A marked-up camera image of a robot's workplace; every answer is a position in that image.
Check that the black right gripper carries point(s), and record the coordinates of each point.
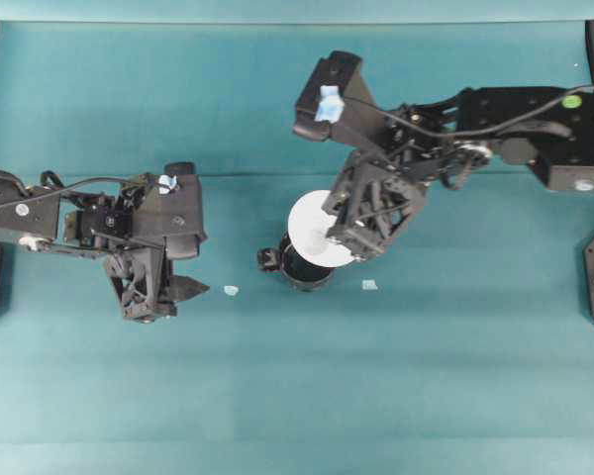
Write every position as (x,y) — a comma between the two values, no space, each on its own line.
(372,202)

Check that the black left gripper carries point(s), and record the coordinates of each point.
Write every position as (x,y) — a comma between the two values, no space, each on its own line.
(136,276)

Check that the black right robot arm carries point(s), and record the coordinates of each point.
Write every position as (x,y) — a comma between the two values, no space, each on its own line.
(397,154)

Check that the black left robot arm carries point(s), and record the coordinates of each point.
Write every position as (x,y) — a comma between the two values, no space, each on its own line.
(57,218)

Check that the black cylindrical cup holder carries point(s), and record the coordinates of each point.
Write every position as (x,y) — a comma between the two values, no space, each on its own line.
(300,274)

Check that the blue tape scrap left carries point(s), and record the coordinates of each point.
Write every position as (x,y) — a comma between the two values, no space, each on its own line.
(231,290)

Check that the blue tape scrap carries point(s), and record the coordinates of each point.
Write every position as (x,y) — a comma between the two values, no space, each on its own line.
(369,285)
(231,290)

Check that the blue tape scrap right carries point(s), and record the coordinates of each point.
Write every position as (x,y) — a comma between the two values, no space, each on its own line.
(369,285)

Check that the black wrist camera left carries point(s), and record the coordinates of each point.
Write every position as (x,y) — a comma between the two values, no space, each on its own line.
(170,212)

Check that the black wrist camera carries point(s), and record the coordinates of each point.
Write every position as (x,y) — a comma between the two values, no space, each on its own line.
(336,105)
(170,212)

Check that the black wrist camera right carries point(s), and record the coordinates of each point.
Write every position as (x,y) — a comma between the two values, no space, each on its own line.
(336,105)

